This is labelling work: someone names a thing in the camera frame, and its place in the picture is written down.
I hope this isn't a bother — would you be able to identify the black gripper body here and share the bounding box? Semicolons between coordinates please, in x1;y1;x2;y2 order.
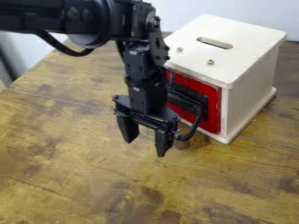
113;40;178;135

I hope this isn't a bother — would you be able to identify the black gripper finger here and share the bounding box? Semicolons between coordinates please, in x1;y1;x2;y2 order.
154;129;173;158
116;116;138;144

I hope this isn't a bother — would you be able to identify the red drawer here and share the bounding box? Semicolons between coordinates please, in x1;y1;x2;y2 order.
165;70;220;134

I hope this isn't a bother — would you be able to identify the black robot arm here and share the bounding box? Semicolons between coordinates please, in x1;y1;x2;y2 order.
0;0;180;158

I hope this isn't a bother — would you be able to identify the white wooden box cabinet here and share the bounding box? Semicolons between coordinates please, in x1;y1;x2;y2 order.
164;14;285;144

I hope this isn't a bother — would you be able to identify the black drawer handle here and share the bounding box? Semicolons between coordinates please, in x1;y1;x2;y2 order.
168;84;208;141

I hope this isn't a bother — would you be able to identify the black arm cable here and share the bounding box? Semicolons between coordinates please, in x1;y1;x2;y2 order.
34;29;97;58

